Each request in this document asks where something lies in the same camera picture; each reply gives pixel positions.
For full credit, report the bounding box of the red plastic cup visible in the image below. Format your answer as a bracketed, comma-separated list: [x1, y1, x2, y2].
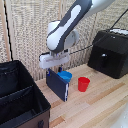
[77, 76, 91, 93]

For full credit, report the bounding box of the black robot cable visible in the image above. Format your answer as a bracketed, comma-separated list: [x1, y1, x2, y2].
[68, 8, 128, 55]

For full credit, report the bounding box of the black fabric storage box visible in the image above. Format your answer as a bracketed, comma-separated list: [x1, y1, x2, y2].
[0, 59, 52, 128]

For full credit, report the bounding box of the black case with handle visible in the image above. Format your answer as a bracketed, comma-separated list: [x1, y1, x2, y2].
[87, 29, 128, 80]

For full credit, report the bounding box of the blue plastic bowl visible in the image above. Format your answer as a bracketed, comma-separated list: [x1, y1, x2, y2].
[57, 70, 73, 84]

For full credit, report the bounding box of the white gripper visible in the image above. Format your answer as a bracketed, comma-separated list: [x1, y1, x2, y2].
[38, 49, 71, 76]

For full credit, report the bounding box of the white object on black case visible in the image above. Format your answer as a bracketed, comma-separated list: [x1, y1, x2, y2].
[109, 28, 128, 36]

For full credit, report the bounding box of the dark blue book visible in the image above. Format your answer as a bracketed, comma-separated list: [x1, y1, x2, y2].
[45, 69, 70, 102]

